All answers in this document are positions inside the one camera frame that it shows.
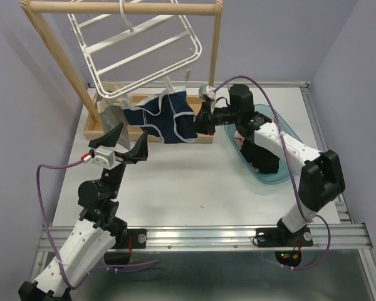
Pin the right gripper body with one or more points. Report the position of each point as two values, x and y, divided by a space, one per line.
224 115

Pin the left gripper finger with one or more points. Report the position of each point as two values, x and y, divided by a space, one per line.
140 149
109 139

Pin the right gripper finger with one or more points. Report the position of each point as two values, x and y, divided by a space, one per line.
202 128
205 113

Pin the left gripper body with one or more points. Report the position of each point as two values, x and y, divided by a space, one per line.
120 159

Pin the light pink underwear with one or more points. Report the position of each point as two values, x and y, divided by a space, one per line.
239 140

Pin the navy underwear white trim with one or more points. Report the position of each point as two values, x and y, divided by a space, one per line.
166 116

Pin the black underwear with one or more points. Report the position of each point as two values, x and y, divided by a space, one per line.
259 158

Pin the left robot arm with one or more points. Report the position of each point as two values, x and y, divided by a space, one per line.
97 228

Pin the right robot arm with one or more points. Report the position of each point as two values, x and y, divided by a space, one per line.
321 176

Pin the white plastic clip hanger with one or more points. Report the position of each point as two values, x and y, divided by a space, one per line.
127 52

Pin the teal plastic basin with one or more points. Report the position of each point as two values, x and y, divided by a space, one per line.
282 174

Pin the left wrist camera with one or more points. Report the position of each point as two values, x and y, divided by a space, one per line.
104 157

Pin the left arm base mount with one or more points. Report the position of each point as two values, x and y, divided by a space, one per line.
132 238

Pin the aluminium mounting rail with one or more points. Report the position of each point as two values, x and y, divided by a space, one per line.
228 238

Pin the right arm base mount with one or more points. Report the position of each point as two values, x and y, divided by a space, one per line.
275 237

